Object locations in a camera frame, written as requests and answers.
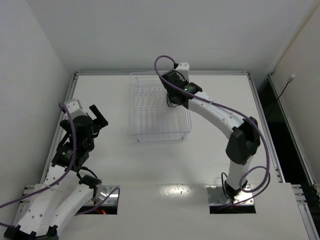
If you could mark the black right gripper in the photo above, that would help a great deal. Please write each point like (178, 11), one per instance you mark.
(172, 99)

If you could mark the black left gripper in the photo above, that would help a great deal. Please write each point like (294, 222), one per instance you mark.
(95, 124)

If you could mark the green rim lettered plate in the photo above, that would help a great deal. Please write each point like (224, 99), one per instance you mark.
(169, 103)

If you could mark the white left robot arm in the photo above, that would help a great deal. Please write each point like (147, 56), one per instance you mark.
(63, 191)

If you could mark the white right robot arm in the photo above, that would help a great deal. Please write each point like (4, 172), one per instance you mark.
(243, 139)

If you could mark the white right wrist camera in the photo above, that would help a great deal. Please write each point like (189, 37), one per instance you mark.
(183, 69)

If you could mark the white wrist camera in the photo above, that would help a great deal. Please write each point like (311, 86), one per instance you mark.
(183, 69)
(74, 108)

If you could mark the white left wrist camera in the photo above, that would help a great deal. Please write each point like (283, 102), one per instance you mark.
(74, 108)

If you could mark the clear wire dish rack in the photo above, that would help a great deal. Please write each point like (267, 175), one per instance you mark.
(151, 120)

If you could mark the black hanging cable white plug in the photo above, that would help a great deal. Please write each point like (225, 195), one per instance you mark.
(269, 97)

